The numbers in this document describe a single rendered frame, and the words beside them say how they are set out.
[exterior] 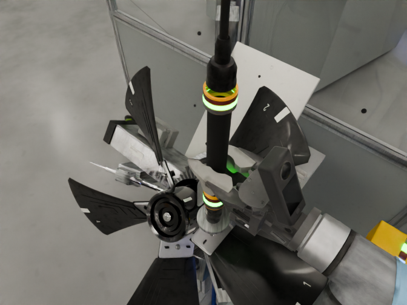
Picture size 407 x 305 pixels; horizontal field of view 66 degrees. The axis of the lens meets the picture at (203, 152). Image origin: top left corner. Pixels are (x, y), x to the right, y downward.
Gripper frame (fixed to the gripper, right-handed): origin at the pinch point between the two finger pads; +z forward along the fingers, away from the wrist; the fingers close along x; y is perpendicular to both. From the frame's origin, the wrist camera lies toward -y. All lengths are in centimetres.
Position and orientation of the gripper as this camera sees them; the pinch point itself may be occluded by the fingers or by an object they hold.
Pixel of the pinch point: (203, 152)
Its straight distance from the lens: 51.4
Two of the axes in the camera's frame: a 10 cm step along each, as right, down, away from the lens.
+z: -7.7, -5.2, 3.8
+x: 6.4, -6.1, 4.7
